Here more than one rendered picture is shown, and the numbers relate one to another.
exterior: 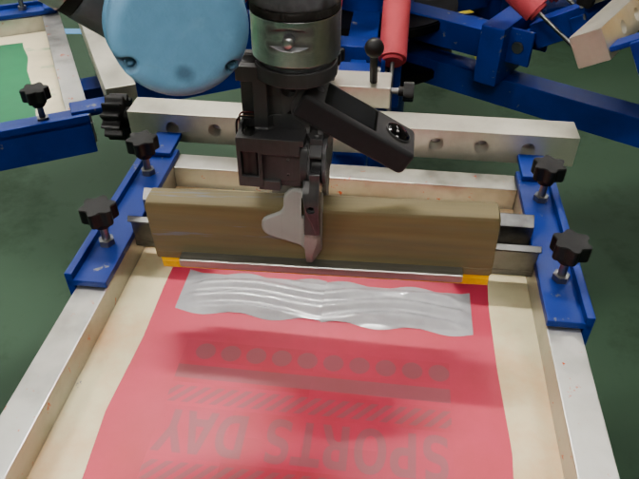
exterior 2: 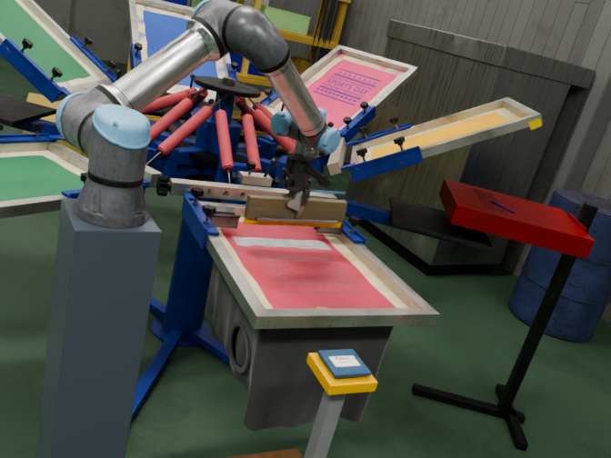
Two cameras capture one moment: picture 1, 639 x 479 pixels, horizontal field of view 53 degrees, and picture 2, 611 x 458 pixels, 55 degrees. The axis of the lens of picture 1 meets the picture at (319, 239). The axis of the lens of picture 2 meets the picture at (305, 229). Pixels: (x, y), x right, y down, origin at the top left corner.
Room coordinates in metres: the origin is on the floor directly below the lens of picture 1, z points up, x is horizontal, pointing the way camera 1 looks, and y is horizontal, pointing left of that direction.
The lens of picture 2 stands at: (-1.01, 1.04, 1.71)
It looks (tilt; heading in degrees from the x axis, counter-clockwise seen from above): 20 degrees down; 324
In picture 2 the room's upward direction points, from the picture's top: 14 degrees clockwise
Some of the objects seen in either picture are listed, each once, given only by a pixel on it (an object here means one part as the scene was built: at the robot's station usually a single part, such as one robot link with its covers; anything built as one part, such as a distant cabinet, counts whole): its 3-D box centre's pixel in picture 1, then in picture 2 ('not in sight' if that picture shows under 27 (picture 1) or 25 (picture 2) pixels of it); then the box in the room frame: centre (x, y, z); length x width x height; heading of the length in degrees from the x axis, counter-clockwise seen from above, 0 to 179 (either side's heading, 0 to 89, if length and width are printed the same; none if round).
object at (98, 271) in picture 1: (132, 220); (199, 221); (0.69, 0.26, 0.98); 0.30 x 0.05 x 0.07; 173
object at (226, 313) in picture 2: not in sight; (239, 318); (0.39, 0.20, 0.77); 0.46 x 0.09 x 0.36; 173
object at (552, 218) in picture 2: not in sight; (510, 215); (0.62, -1.25, 1.06); 0.61 x 0.46 x 0.12; 53
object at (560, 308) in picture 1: (545, 251); (340, 230); (0.63, -0.29, 0.98); 0.30 x 0.05 x 0.07; 173
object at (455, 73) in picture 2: not in sight; (452, 148); (2.52, -2.81, 0.91); 1.36 x 1.04 x 1.81; 179
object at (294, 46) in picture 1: (295, 35); (306, 148); (0.52, 0.02, 1.31); 0.08 x 0.08 x 0.05
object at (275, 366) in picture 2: not in sight; (317, 370); (0.13, 0.05, 0.74); 0.45 x 0.03 x 0.43; 83
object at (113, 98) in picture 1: (126, 117); (165, 185); (0.91, 0.31, 1.02); 0.07 x 0.06 x 0.07; 173
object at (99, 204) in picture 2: not in sight; (113, 194); (0.20, 0.70, 1.25); 0.15 x 0.15 x 0.10
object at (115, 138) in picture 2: not in sight; (118, 141); (0.21, 0.70, 1.37); 0.13 x 0.12 x 0.14; 15
